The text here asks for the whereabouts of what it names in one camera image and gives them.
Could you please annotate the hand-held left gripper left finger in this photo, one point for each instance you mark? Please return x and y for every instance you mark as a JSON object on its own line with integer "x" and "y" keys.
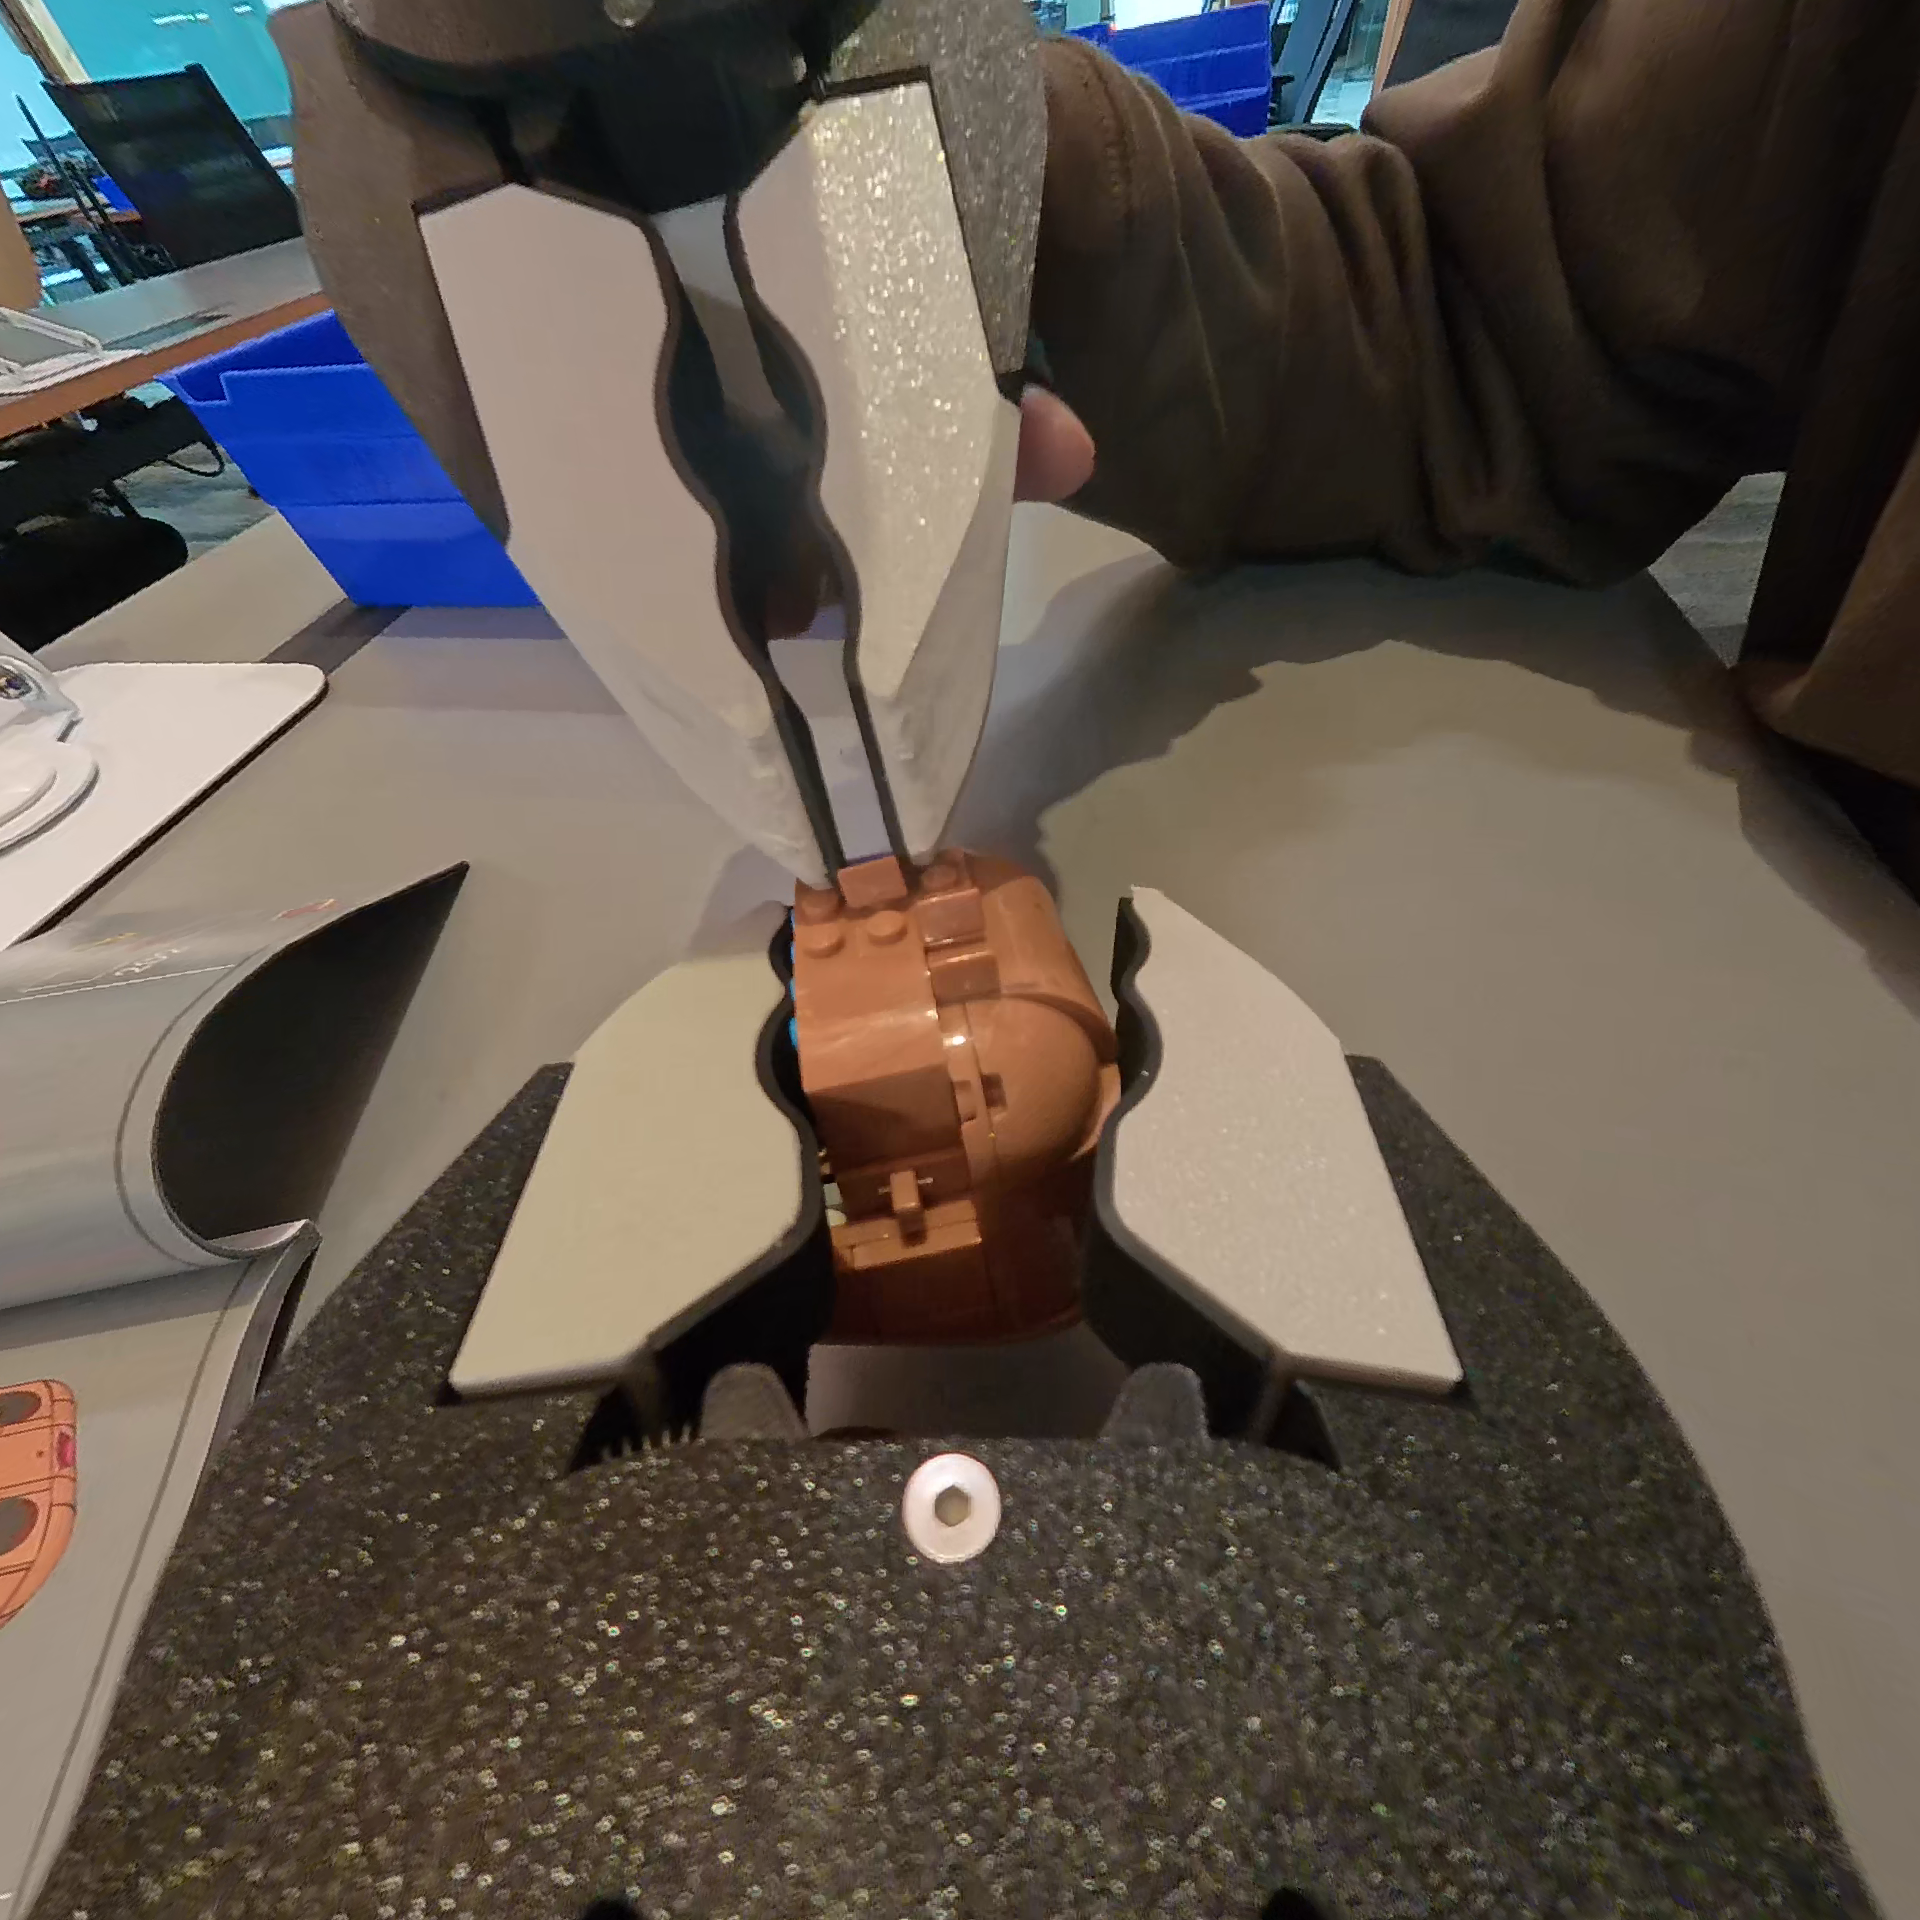
{"x": 630, "y": 1201}

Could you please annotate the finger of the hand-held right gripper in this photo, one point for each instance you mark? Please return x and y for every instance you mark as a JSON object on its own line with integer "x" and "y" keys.
{"x": 571, "y": 422}
{"x": 902, "y": 376}

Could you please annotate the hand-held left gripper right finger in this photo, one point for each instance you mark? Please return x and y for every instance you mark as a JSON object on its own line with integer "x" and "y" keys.
{"x": 1260, "y": 1184}

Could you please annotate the blue plastic parts bin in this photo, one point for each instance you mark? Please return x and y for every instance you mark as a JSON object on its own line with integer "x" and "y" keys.
{"x": 360, "y": 480}

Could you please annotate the brown lego head model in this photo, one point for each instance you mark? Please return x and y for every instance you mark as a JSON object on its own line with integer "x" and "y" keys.
{"x": 932, "y": 1080}

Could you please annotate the small brown lego slope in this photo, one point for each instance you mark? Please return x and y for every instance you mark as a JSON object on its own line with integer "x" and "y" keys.
{"x": 875, "y": 884}

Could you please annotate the person's right forearm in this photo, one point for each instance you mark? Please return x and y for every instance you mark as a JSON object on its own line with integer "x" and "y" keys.
{"x": 1350, "y": 300}

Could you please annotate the lego instruction booklet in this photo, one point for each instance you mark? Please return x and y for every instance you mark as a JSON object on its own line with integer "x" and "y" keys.
{"x": 91, "y": 1080}

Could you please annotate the person's right hand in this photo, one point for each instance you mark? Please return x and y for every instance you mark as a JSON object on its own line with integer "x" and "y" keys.
{"x": 1054, "y": 441}

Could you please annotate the long brown desk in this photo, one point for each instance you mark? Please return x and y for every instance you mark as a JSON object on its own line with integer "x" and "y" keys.
{"x": 182, "y": 317}

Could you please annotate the stack of blue bins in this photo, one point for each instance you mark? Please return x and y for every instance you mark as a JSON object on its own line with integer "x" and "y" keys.
{"x": 1184, "y": 61}

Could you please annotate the black monitor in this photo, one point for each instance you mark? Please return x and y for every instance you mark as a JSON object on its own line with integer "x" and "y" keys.
{"x": 182, "y": 165}

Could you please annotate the black office chair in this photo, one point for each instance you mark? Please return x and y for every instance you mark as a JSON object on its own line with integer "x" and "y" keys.
{"x": 83, "y": 578}

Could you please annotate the person's brown jacket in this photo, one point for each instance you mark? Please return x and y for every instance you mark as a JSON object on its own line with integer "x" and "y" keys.
{"x": 1845, "y": 674}

